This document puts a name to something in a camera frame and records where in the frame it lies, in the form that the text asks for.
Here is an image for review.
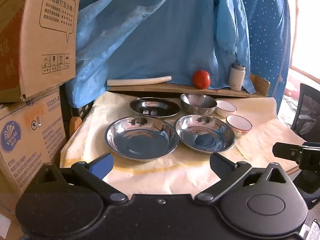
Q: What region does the white cylindrical stick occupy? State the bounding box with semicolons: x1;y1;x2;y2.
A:
107;75;172;87

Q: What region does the stainless steel bowl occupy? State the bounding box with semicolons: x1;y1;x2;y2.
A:
180;93;218;116

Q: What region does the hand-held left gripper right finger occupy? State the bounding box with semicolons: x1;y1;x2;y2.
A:
194;152;288;204

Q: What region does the white bowl red rim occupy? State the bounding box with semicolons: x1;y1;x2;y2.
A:
225;115;253;137
215;100;237;117

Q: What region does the stainless steel plate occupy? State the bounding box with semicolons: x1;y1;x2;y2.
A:
174;114;237;153
104;116;180;161
129;97;181;118

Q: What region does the light blue garment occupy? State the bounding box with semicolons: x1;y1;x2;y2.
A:
66;0;256;95

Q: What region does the blue white-dotted fabric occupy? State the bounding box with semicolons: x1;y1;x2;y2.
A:
235;0;292;117

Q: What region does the light wooden post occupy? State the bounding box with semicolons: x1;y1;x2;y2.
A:
69;116;83;137

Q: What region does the black plastic crate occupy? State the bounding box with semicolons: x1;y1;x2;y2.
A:
69;99;95;121

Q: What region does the red tomato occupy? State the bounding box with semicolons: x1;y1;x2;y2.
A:
192;70;211;90

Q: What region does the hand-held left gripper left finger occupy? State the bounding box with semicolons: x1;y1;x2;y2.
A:
37;152;128;204

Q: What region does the brown cardboard box black print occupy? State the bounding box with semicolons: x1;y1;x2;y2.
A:
0;0;82;103

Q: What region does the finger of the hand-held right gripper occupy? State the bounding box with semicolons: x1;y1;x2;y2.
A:
272;142;304;160

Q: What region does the plain brown cardboard box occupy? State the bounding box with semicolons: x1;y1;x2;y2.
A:
0;192;24;240

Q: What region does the black mesh office chair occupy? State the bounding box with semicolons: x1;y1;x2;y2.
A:
290;83;320;210

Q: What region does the cardboard box blue logo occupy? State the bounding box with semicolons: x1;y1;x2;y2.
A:
0;87;67;196

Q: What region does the white thermos bottle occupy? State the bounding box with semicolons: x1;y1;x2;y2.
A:
228;63;247;91

